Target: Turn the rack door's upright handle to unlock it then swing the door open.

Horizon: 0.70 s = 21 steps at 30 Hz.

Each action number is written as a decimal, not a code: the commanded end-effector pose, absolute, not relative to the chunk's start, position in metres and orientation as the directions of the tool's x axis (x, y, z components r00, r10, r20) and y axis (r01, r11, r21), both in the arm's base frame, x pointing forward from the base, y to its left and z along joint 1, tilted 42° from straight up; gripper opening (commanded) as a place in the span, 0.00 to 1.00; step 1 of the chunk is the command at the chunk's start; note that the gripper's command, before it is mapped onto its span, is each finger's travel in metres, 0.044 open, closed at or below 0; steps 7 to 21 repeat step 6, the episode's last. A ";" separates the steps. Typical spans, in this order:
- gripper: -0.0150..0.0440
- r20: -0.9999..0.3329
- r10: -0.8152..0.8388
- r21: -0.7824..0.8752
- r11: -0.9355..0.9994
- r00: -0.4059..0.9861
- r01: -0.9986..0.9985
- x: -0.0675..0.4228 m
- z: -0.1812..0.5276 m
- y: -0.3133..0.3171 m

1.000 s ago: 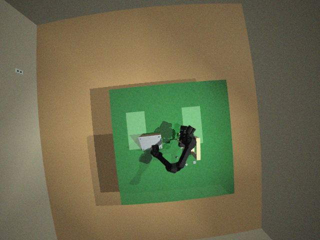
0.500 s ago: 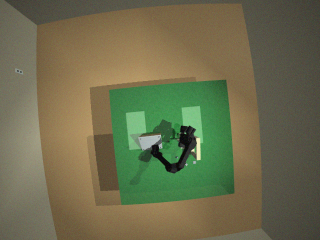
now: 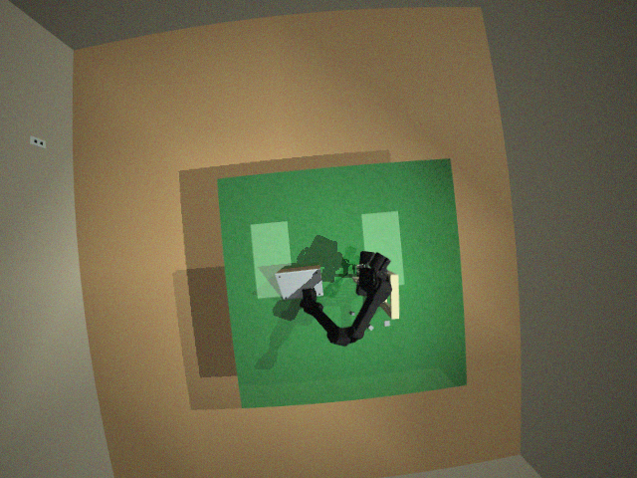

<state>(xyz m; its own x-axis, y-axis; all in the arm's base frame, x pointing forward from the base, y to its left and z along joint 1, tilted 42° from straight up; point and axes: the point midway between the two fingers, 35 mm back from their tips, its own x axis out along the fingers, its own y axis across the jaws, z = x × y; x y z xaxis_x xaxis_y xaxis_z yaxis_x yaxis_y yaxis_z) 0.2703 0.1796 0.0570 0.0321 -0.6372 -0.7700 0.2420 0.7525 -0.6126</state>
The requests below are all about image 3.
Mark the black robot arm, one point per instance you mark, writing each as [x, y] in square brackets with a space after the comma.
[378, 287]

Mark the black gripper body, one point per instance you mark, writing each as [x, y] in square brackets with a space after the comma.
[365, 258]

